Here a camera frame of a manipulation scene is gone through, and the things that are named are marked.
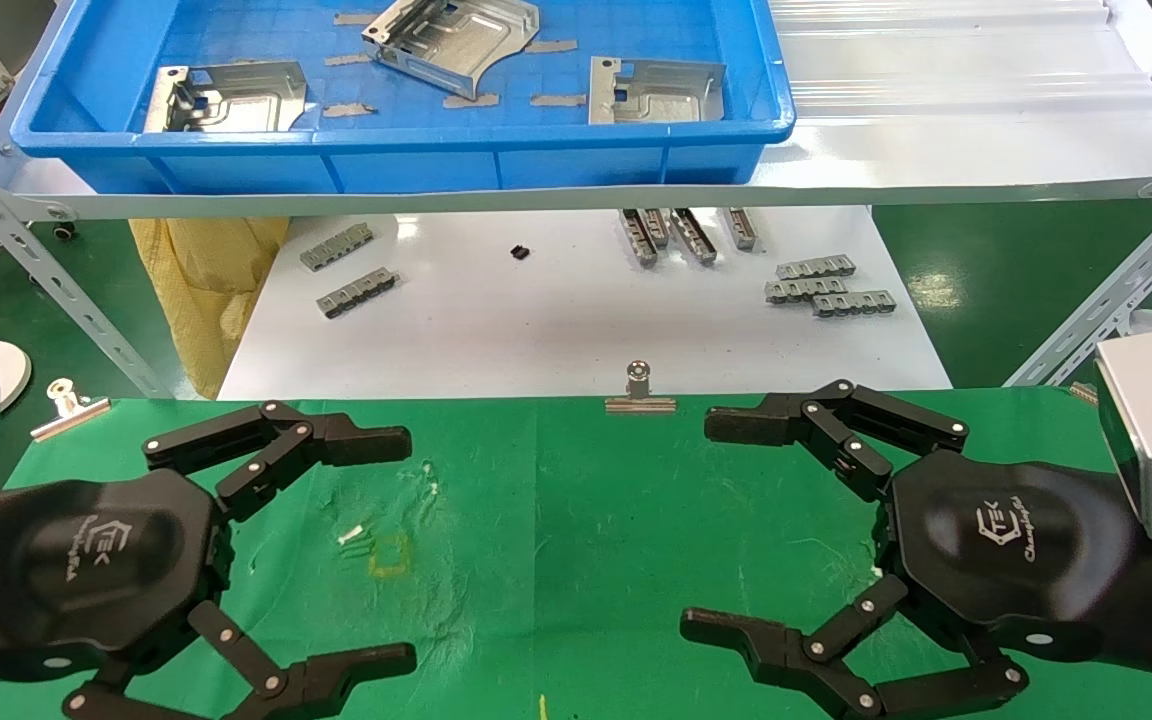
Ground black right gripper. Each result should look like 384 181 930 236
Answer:
680 378 1147 720

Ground yellow woven bag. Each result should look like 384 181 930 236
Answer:
129 215 290 399

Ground blue plastic bin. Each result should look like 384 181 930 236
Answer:
11 0 797 196

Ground green cloth mat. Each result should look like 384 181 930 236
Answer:
0 388 1152 720

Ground stamped sheet metal part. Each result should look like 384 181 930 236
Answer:
143 62 309 134
361 0 541 99
588 56 727 126

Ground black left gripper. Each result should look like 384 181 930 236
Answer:
0 400 418 720

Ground white flat board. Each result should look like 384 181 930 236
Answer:
218 205 954 401

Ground white slotted-angle metal rack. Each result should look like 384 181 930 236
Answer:
0 0 1152 401

